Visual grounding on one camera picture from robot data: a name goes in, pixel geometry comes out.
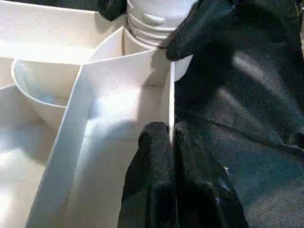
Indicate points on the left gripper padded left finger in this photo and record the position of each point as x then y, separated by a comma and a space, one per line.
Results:
152, 178

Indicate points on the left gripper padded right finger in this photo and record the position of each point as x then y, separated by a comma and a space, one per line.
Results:
199, 187

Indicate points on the white plastic table leg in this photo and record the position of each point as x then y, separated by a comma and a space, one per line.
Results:
161, 12

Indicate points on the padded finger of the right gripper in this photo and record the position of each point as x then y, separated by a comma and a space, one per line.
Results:
202, 28
112, 8

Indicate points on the black plastic mat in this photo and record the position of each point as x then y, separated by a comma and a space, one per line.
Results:
249, 118

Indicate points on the white plastic table top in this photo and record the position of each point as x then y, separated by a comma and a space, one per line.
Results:
35, 47

